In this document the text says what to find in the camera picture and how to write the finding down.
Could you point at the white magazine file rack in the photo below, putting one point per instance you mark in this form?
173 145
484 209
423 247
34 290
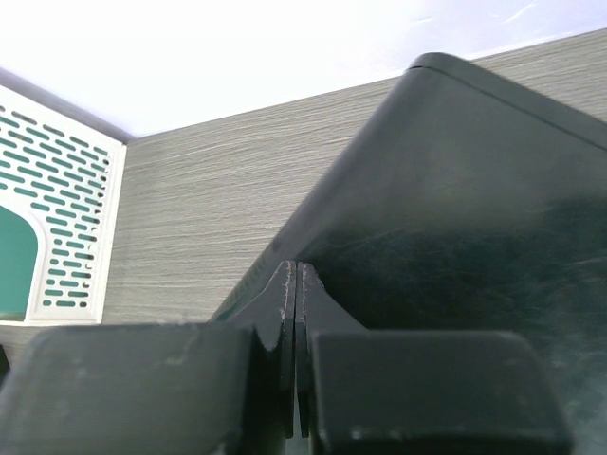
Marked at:
66 213

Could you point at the black drawer organizer box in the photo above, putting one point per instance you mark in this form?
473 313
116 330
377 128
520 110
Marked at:
466 201

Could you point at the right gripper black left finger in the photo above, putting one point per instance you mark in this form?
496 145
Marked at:
217 387

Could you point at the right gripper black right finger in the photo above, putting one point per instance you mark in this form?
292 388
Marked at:
362 391

